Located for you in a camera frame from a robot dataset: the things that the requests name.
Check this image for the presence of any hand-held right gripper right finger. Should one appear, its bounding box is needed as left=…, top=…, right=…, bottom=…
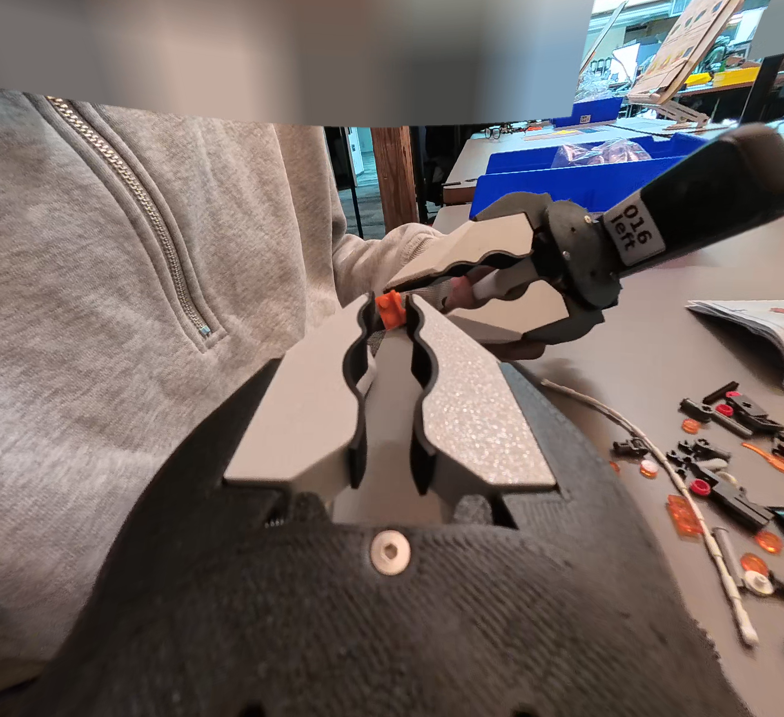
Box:
left=407, top=293, right=558, bottom=523

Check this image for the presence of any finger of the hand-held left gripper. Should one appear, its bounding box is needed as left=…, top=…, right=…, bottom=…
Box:
left=444, top=261, right=577, bottom=344
left=385, top=212, right=537, bottom=293

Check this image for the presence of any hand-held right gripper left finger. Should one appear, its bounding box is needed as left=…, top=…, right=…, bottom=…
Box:
left=223, top=293, right=376, bottom=521

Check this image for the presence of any orange grey lego assembly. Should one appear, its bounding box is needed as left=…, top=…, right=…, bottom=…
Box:
left=375, top=290, right=407, bottom=332

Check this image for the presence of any person's left forearm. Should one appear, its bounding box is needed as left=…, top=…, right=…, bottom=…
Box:
left=334, top=221, right=448, bottom=317

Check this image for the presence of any lego instruction booklet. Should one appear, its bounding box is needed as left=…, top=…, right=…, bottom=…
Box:
left=685, top=299, right=784, bottom=376

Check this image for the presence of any transparent orange lego brick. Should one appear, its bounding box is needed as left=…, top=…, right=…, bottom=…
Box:
left=666, top=493, right=703, bottom=538

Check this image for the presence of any pile of mixed lego pieces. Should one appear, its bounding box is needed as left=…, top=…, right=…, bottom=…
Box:
left=611, top=380, right=784, bottom=603

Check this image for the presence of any transparent orange lego flame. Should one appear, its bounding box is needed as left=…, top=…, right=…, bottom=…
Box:
left=741, top=442, right=784, bottom=474

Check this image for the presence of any person's left hand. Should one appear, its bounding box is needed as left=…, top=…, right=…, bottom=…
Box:
left=444, top=274, right=547, bottom=363

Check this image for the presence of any blue plastic bin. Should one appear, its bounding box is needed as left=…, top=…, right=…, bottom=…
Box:
left=553, top=95, right=627, bottom=128
left=470, top=132, right=713, bottom=221

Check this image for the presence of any clear plastic bag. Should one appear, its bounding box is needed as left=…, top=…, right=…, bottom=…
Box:
left=550, top=137, right=653, bottom=170

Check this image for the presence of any person's grey zip sweater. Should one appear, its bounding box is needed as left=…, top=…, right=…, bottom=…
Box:
left=0, top=89, right=445, bottom=690

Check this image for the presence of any yellow bin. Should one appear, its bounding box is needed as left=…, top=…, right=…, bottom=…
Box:
left=685, top=65, right=762, bottom=89

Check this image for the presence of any wooden easel sign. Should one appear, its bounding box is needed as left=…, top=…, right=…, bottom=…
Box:
left=624, top=0, right=773, bottom=125

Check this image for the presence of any wooden post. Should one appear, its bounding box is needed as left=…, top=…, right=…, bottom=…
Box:
left=369, top=126, right=421, bottom=229

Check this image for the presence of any white flexible lego hose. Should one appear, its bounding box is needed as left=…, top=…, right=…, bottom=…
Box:
left=541, top=378, right=762, bottom=648

